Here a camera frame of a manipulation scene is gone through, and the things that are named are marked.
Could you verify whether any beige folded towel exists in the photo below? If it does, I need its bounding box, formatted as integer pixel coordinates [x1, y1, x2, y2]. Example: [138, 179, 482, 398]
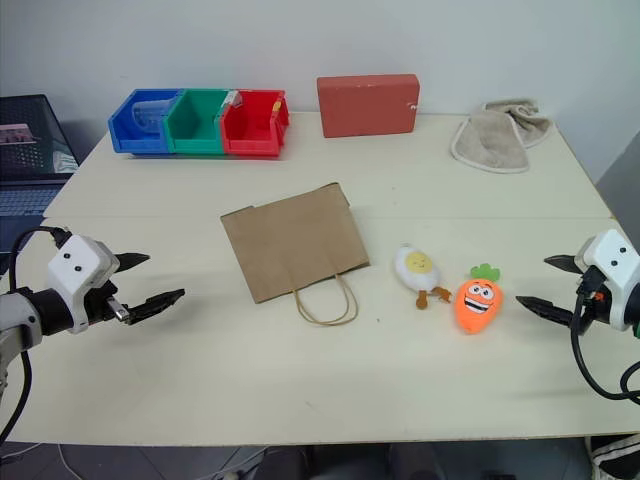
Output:
[450, 98, 554, 175]

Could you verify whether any green plastic storage bin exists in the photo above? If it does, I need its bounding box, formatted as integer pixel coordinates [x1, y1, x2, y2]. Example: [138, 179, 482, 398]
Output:
[162, 87, 237, 155]

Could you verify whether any thin white floor cable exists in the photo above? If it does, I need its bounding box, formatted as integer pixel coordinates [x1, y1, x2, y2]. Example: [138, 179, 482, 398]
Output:
[0, 441, 261, 477]

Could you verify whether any egg plush toy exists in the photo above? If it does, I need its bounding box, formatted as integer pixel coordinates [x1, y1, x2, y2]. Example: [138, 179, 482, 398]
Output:
[393, 242, 454, 312]

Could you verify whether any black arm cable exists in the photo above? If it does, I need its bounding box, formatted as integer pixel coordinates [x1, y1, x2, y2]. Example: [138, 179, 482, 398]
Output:
[0, 226, 72, 444]
[570, 291, 640, 402]

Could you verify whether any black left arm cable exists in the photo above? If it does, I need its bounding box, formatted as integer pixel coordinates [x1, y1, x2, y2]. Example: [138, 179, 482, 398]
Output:
[0, 226, 72, 444]

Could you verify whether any dark open laptop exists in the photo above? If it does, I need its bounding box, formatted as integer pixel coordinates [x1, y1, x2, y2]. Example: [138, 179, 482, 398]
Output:
[0, 93, 81, 219]

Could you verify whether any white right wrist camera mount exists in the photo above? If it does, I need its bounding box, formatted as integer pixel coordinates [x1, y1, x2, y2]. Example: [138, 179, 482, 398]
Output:
[574, 228, 640, 334]

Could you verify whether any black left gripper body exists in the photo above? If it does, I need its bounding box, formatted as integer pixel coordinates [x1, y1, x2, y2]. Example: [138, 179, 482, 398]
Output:
[81, 277, 134, 330]

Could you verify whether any blue plastic storage bin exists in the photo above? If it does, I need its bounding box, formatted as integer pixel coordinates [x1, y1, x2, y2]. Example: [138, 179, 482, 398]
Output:
[107, 88, 184, 155]

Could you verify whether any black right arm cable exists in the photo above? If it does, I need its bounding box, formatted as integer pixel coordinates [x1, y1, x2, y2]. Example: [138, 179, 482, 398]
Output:
[570, 291, 640, 402]

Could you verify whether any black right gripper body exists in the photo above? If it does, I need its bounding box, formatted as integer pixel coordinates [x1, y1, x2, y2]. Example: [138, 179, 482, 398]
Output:
[574, 266, 611, 326]

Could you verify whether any brown paper bag with handles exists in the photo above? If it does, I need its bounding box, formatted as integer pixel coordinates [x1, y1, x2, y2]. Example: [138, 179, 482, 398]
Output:
[220, 182, 372, 328]

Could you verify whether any orange carrot plush toy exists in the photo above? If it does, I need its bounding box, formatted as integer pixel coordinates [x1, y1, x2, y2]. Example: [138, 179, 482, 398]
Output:
[452, 262, 504, 337]

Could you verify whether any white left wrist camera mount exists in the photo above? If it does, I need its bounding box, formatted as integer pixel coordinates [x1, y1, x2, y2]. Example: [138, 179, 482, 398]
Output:
[46, 234, 122, 336]

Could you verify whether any red rectangular box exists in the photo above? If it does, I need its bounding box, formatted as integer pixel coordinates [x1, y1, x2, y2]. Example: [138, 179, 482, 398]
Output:
[315, 73, 421, 139]

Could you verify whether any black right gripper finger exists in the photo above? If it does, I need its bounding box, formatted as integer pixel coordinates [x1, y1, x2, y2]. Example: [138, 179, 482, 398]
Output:
[543, 253, 584, 275]
[515, 294, 575, 327]

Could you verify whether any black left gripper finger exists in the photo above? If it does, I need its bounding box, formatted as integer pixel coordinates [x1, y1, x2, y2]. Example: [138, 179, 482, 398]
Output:
[113, 251, 152, 274]
[128, 288, 187, 327]

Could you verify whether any clear plastic measuring cup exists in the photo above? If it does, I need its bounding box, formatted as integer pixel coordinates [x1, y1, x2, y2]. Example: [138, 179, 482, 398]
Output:
[130, 97, 174, 135]

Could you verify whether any red plastic storage bin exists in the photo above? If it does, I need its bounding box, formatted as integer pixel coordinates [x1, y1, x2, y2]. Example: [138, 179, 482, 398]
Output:
[219, 88, 292, 159]

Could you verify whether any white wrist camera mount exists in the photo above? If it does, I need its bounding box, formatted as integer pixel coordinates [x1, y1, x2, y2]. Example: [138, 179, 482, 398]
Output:
[574, 228, 640, 334]
[46, 234, 122, 336]

